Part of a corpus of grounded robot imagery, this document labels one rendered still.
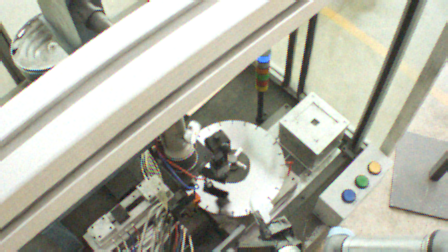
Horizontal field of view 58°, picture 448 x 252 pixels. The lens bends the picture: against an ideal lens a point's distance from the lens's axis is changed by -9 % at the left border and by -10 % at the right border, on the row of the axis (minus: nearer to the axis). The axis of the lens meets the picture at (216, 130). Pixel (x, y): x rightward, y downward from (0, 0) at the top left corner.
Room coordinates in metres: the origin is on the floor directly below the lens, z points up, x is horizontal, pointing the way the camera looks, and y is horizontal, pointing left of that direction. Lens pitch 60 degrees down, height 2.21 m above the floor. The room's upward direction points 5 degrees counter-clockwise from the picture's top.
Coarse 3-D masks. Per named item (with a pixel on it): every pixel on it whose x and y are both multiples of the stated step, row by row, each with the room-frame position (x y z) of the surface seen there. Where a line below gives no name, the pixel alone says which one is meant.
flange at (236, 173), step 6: (234, 150) 0.64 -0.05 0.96; (240, 156) 0.61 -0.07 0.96; (246, 156) 0.61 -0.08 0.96; (240, 162) 0.59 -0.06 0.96; (246, 162) 0.59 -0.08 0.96; (234, 168) 0.57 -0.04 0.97; (240, 168) 0.57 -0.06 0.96; (246, 168) 0.57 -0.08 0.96; (228, 174) 0.56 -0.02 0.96; (234, 174) 0.55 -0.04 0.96; (240, 174) 0.55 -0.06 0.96; (246, 174) 0.55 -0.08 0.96; (228, 180) 0.54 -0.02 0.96; (234, 180) 0.53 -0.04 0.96; (240, 180) 0.54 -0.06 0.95
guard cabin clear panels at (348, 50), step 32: (0, 0) 1.29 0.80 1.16; (32, 0) 1.36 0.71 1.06; (128, 0) 1.62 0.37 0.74; (352, 0) 0.86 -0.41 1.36; (384, 0) 0.79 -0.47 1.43; (320, 32) 0.92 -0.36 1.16; (352, 32) 0.84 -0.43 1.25; (384, 32) 0.76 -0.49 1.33; (416, 32) 0.70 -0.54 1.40; (0, 64) 1.20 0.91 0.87; (320, 64) 0.90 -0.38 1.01; (352, 64) 0.81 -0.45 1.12; (416, 64) 0.67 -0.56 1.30; (0, 96) 1.15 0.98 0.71; (320, 96) 0.88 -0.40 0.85; (352, 96) 0.78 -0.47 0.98; (352, 128) 0.75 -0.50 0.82; (384, 128) 0.66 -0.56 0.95
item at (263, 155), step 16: (224, 128) 0.72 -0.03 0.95; (240, 128) 0.72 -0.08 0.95; (240, 144) 0.66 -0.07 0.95; (256, 144) 0.66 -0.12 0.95; (256, 160) 0.60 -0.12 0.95; (272, 160) 0.59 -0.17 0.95; (256, 176) 0.54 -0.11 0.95; (272, 176) 0.54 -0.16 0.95; (208, 192) 0.51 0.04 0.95; (224, 192) 0.50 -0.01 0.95; (240, 192) 0.50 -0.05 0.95; (256, 192) 0.49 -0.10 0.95; (272, 192) 0.49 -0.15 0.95; (208, 208) 0.45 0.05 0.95; (224, 208) 0.45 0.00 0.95; (240, 208) 0.45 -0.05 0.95
